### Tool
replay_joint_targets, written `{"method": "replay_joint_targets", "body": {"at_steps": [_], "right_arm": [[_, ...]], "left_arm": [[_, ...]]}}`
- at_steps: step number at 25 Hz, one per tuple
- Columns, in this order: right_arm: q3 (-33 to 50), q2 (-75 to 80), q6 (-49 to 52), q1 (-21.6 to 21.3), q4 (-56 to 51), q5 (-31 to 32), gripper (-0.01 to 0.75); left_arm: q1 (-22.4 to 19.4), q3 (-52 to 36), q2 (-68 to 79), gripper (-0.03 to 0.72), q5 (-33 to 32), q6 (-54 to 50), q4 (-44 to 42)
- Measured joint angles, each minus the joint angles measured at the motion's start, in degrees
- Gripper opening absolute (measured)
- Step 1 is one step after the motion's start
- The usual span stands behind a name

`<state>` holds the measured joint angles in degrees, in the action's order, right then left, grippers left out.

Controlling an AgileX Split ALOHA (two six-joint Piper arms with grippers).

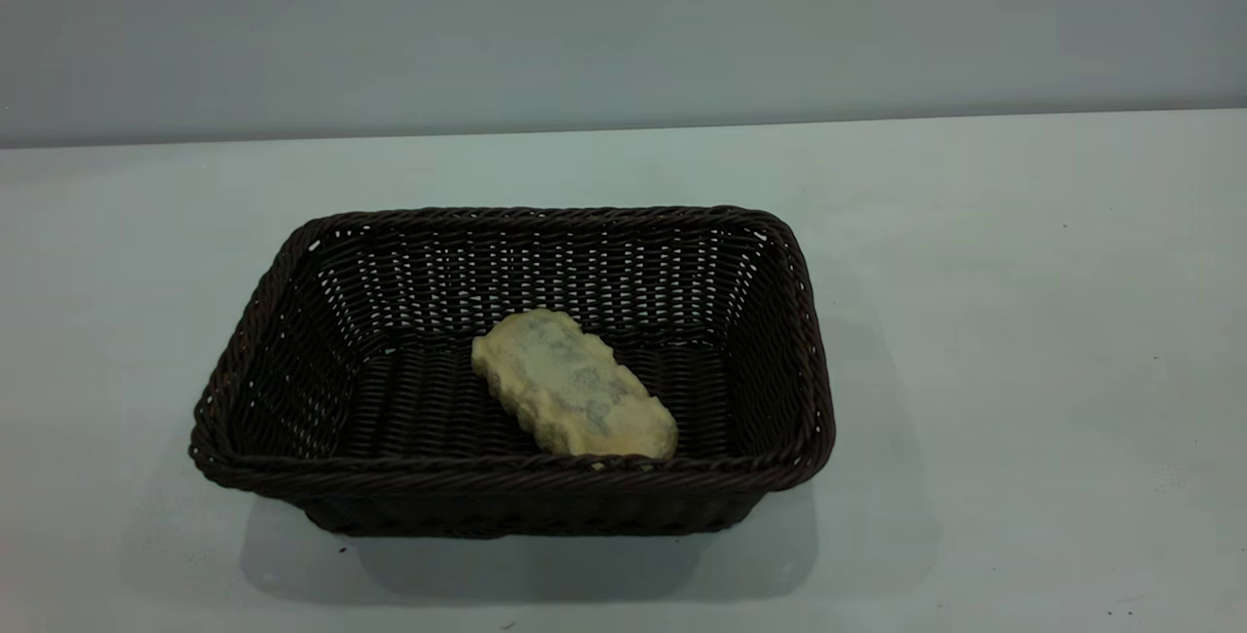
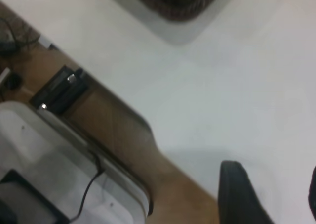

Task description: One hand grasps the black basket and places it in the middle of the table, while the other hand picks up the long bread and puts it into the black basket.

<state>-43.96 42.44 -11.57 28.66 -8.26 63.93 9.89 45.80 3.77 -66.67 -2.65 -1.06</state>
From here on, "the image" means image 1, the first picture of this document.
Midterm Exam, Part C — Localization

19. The ridged bread roll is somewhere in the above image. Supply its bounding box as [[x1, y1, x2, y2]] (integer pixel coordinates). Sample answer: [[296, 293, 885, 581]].
[[471, 308, 680, 465]]

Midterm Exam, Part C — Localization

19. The dark brown wicker basket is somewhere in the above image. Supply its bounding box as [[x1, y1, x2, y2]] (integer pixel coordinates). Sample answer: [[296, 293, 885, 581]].
[[188, 205, 837, 540]]

